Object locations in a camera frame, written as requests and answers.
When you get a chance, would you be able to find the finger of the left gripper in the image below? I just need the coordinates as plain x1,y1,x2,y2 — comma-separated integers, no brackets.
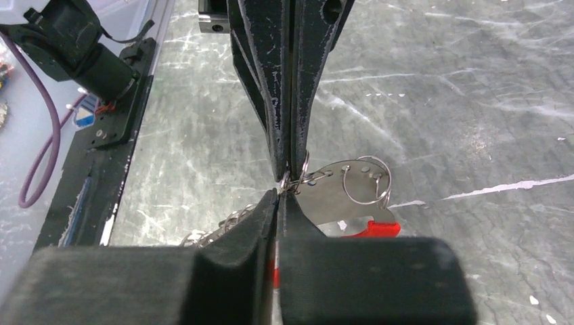
227,1,291,181
289,0,355,177

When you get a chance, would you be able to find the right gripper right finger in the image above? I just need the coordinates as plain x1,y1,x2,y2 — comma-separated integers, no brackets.
277,193,478,324

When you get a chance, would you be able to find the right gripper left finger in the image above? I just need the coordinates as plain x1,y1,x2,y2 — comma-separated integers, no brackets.
1,190,278,324

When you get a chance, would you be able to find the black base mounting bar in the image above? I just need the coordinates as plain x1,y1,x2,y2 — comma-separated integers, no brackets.
34,38,157,251

